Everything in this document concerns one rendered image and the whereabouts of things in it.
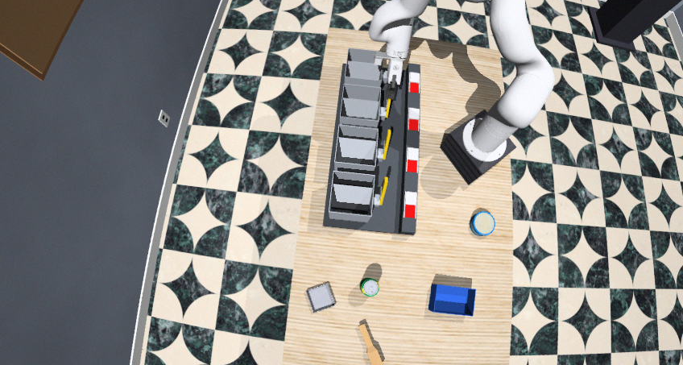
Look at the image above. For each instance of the green and yellow drink can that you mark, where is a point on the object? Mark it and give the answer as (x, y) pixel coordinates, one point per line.
(369, 287)

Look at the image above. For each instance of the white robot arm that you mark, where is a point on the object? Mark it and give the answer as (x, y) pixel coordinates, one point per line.
(525, 96)

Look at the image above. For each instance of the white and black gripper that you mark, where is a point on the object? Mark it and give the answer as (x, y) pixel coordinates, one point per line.
(394, 74)

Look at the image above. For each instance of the round tin with blue-rimmed lid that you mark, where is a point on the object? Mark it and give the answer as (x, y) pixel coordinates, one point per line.
(482, 224)

